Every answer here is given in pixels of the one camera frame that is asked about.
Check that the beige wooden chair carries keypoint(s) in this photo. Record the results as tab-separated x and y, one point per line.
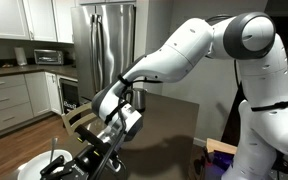
82	115

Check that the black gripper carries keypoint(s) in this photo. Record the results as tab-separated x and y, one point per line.
84	166

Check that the stainless electric kettle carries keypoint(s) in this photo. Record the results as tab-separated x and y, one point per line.
137	98

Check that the wooden board base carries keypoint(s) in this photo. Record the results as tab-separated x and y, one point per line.
215	145

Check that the white paper towel roll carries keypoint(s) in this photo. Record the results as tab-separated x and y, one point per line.
20	56

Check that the black wine cooler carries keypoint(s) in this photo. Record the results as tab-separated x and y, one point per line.
69	94

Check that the stainless steel refrigerator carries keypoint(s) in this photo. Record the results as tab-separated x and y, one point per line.
103	36

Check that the silver toaster oven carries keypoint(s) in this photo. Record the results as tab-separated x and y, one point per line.
48	57

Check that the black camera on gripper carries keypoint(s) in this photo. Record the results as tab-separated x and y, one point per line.
86	135

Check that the metal spoon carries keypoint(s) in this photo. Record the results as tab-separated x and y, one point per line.
53	145

